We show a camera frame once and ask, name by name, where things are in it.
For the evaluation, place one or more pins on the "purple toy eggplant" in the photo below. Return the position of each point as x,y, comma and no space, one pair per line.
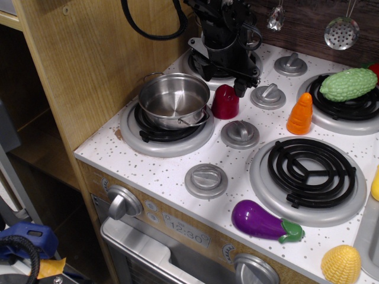
251,219

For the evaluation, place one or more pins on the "blue clamp tool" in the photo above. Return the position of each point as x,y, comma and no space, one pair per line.
41,237

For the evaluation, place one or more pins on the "yellow toy at edge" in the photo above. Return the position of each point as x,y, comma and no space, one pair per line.
375,185

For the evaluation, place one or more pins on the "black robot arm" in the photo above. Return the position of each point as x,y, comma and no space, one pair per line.
229,36

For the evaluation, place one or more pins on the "grey oven door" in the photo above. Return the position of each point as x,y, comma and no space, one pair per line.
142,254

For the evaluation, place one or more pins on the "toy oven clock display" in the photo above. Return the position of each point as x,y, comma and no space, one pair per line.
186,230

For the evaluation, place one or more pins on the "red toy vegetable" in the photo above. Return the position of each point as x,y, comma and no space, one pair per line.
374,69

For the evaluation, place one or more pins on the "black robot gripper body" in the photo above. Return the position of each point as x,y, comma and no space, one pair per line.
234,58

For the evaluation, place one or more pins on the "back right stove burner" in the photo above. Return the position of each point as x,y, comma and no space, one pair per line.
355,117

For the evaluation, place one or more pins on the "small steel pan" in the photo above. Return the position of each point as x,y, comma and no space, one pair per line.
175,101

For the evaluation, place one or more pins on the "hanging steel skimmer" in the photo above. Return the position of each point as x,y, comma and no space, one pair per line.
342,32

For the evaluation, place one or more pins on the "grey stove knob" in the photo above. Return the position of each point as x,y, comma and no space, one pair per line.
291,65
206,181
268,97
240,135

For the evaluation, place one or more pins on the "grey stove knob upper middle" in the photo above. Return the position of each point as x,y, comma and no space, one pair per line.
268,97

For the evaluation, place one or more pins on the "silver oven dial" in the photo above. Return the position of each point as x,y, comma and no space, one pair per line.
123,202
251,269

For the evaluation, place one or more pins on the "yellow toy corn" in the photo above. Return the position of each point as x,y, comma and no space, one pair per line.
341,264

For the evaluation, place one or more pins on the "grey stove knob front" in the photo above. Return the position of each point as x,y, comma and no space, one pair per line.
206,181

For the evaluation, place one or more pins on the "front right stove burner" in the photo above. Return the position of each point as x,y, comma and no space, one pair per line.
308,181

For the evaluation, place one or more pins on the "orange toy carrot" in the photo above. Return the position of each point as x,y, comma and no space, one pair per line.
299,121

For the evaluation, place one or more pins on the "grey stove knob lower middle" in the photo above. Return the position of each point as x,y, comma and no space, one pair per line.
240,135

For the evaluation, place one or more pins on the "hanging shiny utensil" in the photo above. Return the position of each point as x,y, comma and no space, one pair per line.
276,17

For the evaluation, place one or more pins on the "grey stove knob back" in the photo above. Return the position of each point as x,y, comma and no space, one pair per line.
291,65

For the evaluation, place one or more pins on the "stove burner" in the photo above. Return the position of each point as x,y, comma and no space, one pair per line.
152,141
355,117
308,181
186,65

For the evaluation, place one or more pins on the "silver oven dial left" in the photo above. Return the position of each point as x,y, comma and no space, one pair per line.
123,202

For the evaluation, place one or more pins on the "front left stove burner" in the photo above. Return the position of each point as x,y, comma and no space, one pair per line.
152,141

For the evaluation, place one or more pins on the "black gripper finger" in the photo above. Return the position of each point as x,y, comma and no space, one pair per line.
206,71
240,87

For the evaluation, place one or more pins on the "grey toy sink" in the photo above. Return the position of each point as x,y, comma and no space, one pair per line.
366,241

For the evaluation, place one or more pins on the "back left stove burner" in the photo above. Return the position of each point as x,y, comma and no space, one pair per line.
186,65

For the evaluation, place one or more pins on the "silver oven dial right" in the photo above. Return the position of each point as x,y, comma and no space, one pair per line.
251,269

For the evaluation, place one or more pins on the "wooden shelf unit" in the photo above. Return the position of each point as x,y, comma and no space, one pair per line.
67,67

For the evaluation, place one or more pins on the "green toy bitter gourd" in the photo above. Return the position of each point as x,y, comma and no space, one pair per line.
348,84

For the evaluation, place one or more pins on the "yellow tape piece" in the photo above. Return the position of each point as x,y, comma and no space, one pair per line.
50,268

